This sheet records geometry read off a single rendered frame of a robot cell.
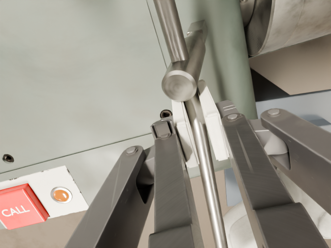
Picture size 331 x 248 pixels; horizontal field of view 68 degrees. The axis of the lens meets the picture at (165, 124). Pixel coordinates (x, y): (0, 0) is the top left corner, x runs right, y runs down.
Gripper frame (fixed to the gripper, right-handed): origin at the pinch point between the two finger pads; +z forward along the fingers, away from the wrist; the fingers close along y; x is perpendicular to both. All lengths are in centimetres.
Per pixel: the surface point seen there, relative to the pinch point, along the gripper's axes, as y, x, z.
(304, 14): 15.0, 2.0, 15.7
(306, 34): 16.8, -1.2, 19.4
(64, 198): -19.7, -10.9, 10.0
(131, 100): -6.4, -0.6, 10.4
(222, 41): 4.6, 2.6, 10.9
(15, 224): -27.8, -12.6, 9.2
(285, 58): 60, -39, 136
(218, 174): 4, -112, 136
